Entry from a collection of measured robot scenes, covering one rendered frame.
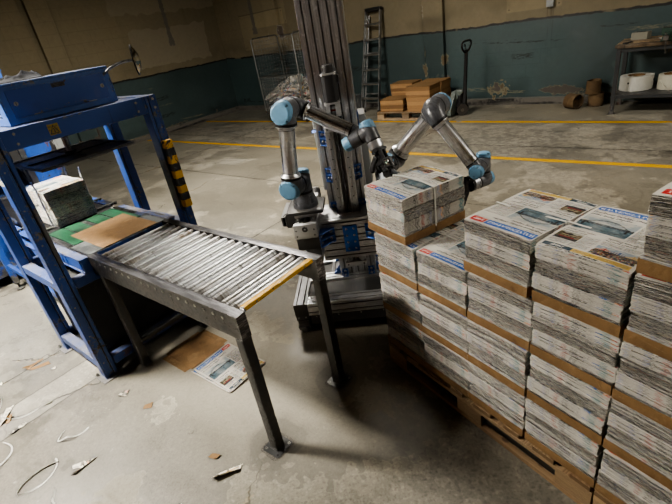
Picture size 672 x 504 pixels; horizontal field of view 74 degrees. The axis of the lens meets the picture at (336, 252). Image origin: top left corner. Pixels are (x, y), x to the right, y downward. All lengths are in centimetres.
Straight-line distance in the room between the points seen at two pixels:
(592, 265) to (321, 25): 185
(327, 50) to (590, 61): 618
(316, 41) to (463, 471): 223
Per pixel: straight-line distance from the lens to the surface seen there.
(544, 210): 177
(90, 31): 1126
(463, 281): 185
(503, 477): 218
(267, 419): 219
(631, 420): 172
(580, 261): 148
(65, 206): 365
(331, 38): 265
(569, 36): 838
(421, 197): 199
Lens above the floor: 178
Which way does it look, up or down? 27 degrees down
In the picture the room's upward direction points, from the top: 10 degrees counter-clockwise
